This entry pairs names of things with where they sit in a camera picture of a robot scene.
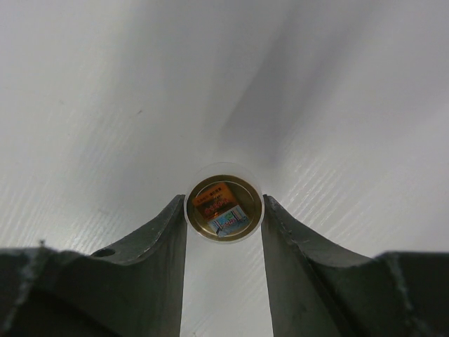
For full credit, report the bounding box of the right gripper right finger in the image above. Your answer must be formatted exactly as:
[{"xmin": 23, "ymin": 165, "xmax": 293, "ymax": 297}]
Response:
[{"xmin": 262, "ymin": 196, "xmax": 448, "ymax": 336}]

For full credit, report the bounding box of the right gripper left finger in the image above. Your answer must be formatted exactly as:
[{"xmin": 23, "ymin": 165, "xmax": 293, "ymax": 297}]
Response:
[{"xmin": 1, "ymin": 195, "xmax": 187, "ymax": 336}]

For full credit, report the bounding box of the clear pill bottle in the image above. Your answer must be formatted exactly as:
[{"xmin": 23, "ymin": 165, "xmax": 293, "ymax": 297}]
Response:
[{"xmin": 184, "ymin": 161, "xmax": 264, "ymax": 245}]

